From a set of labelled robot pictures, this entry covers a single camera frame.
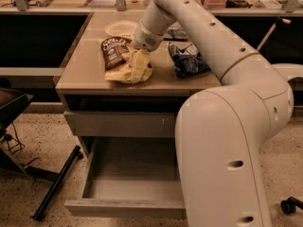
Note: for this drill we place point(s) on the brown tortilla chip bag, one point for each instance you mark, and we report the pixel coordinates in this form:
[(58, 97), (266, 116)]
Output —
[(118, 53)]

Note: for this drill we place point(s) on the silver crushed can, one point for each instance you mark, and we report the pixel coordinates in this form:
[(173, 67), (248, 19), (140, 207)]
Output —
[(177, 33)]

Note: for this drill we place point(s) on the white paper bowl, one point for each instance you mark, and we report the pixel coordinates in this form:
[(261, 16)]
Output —
[(121, 28)]

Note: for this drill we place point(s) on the blue crumpled chip bag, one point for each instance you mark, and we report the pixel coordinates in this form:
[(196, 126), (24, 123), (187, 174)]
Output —
[(187, 61)]

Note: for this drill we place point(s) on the open grey lower drawer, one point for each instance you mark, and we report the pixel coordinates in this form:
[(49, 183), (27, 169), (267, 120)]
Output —
[(130, 178)]

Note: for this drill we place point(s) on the white stick black tip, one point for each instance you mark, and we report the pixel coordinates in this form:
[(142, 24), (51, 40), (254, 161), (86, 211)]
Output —
[(278, 20)]

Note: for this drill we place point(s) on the black caster wheel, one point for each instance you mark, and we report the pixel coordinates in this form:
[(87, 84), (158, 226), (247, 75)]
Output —
[(289, 206)]

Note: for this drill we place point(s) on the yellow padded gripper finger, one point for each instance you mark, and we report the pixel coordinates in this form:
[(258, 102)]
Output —
[(140, 66)]

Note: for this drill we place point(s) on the grey drawer cabinet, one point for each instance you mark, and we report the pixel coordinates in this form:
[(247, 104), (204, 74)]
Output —
[(121, 102)]

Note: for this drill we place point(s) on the grey upper drawer front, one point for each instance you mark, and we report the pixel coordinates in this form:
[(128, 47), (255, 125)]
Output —
[(114, 124)]

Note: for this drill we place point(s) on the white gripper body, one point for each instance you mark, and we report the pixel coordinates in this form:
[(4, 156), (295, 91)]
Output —
[(146, 39)]

